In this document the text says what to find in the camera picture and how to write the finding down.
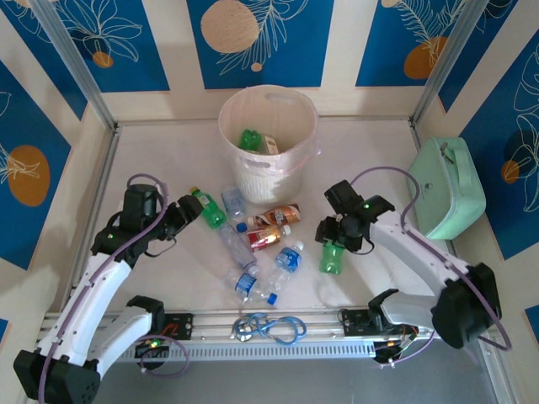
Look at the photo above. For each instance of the green plastic bottle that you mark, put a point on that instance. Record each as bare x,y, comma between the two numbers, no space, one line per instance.
251,141
215,216
332,261

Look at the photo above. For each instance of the small clear bottle blue label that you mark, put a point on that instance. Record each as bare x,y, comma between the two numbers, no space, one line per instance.
288,257

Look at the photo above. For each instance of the crushed clear bottle pale label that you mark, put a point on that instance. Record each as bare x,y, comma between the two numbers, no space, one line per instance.
233,202

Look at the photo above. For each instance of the red gold drink bottle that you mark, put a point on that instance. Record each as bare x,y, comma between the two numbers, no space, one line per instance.
263,237

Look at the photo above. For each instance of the long clear plastic bottle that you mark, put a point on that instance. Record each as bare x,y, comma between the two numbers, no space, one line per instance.
236,246

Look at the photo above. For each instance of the clear bottle green label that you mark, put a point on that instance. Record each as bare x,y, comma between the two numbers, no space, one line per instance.
271,144

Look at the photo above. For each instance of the clear bottle blue label blue cap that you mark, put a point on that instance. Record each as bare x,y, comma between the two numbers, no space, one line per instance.
246,283

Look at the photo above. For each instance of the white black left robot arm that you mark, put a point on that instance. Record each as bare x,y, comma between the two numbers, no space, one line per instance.
92,303

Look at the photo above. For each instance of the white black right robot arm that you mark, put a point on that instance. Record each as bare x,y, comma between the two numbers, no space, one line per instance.
412,252

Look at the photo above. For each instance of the white plastic bin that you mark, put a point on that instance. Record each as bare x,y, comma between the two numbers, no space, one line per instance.
269,181

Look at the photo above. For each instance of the brown coffee drink bottle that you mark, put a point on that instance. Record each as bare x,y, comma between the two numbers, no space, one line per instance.
280,214

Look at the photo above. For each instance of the mint green zip case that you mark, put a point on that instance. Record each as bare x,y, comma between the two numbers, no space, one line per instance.
446,189

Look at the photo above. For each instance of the grey front panel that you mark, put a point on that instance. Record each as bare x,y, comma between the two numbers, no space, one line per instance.
269,385

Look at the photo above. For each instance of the black right mount plate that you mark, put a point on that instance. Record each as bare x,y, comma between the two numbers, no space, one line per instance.
353,324

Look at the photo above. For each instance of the black mount plate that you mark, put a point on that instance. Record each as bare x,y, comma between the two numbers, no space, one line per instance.
183,326
353,324

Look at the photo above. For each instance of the black left mount plate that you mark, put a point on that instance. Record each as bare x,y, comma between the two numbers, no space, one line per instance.
183,326

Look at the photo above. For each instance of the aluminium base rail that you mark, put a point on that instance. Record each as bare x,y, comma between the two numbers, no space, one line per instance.
215,326

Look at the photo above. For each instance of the aluminium frame post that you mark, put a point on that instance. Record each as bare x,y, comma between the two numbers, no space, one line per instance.
77,63
446,63

